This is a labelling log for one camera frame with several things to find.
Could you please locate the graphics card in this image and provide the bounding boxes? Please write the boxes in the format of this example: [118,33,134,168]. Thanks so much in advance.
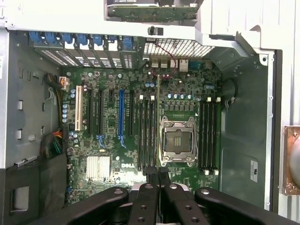
[106,0,199,23]

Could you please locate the black open PC case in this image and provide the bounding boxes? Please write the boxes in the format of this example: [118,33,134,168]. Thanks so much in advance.
[0,14,284,225]

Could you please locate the white expansion slot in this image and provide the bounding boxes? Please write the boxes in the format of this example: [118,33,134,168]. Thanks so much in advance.
[75,85,83,131]

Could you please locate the RAM slot black latches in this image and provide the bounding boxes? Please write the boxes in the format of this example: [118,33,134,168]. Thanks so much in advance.
[210,98,216,171]
[199,98,205,171]
[143,97,150,171]

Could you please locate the copper base plate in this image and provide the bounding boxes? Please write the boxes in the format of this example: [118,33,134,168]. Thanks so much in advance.
[282,125,300,195]

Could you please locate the RAM slot white latches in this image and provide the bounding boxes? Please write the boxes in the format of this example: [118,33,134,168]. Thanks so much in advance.
[138,95,144,171]
[215,96,222,176]
[204,96,211,175]
[149,95,156,171]

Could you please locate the power wire bundle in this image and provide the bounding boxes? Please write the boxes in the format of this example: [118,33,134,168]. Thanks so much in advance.
[39,127,64,160]
[43,72,64,125]

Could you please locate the white power connector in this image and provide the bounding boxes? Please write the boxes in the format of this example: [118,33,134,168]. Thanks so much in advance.
[59,76,70,92]

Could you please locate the green motherboard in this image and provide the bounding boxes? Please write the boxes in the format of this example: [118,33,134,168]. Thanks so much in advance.
[61,55,223,208]

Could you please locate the blue expansion slot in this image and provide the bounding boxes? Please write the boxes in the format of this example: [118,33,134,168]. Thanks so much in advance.
[118,89,127,149]

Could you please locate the black case lock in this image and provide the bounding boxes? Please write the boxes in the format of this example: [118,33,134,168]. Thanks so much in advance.
[147,26,164,36]

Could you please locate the long black expansion slot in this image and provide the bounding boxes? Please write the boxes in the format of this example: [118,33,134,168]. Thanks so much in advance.
[88,89,94,139]
[97,90,105,147]
[128,90,136,138]

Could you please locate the silver finned heat sink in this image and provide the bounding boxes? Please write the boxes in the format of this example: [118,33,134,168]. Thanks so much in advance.
[86,156,111,179]

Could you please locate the black plastic shroud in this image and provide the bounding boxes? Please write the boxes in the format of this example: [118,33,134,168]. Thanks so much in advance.
[0,153,68,225]

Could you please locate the metal CPU socket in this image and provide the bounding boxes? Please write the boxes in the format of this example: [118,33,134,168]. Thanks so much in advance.
[159,116,200,164]

